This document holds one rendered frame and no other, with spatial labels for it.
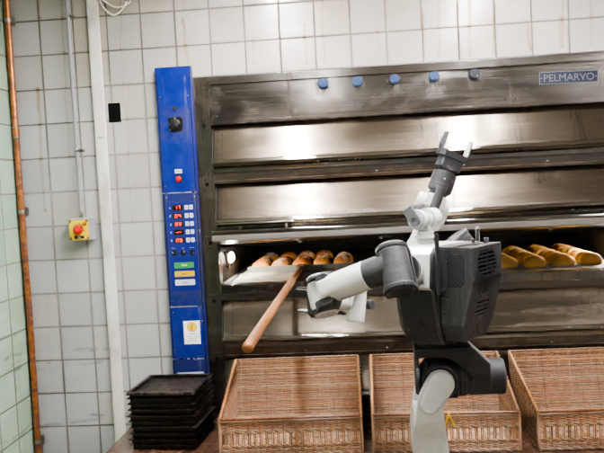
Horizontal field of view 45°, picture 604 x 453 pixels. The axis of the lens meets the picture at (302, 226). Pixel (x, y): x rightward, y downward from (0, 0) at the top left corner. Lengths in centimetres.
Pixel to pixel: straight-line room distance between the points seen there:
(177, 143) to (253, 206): 43
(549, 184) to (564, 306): 53
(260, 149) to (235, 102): 24
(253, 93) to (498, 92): 106
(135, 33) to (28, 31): 49
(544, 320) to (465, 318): 115
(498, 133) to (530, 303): 75
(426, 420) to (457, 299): 40
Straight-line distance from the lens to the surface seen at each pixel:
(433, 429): 241
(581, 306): 340
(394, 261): 214
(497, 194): 327
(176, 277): 331
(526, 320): 334
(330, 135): 324
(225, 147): 327
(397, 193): 323
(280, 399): 329
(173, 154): 329
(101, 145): 340
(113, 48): 345
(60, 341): 356
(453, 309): 224
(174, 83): 332
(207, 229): 330
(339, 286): 221
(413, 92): 327
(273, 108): 328
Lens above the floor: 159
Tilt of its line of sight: 3 degrees down
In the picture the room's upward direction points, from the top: 3 degrees counter-clockwise
